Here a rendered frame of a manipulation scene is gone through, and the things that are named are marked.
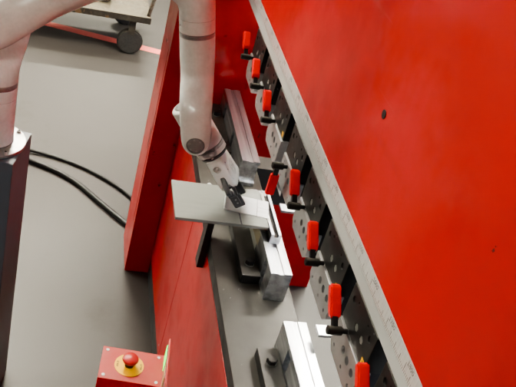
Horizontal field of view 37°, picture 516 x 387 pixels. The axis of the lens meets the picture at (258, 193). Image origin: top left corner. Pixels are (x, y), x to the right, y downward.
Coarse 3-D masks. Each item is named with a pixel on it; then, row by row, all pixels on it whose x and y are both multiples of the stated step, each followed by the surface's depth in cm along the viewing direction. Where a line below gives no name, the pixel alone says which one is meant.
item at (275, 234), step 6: (264, 198) 224; (270, 198) 225; (270, 204) 222; (270, 210) 221; (270, 216) 219; (270, 222) 215; (276, 222) 215; (270, 228) 212; (276, 228) 213; (270, 234) 211; (276, 234) 212; (270, 240) 211; (276, 240) 211
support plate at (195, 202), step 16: (176, 192) 215; (192, 192) 217; (208, 192) 219; (224, 192) 221; (256, 192) 226; (176, 208) 208; (192, 208) 210; (208, 208) 212; (224, 224) 209; (240, 224) 210; (256, 224) 212
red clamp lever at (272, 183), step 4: (272, 164) 192; (276, 164) 192; (280, 164) 192; (272, 168) 193; (276, 168) 192; (280, 168) 192; (284, 168) 193; (276, 172) 193; (272, 176) 194; (276, 176) 194; (268, 180) 195; (272, 180) 194; (276, 180) 194; (268, 184) 195; (272, 184) 195; (276, 184) 195; (268, 188) 196; (272, 188) 196; (268, 192) 196; (272, 192) 196
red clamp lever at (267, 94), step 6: (264, 90) 210; (264, 96) 210; (270, 96) 210; (264, 102) 209; (270, 102) 210; (264, 108) 209; (270, 108) 209; (264, 114) 209; (264, 120) 208; (270, 120) 208
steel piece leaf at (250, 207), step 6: (228, 198) 219; (246, 198) 221; (252, 198) 222; (228, 204) 216; (246, 204) 218; (252, 204) 219; (234, 210) 214; (240, 210) 215; (246, 210) 216; (252, 210) 217
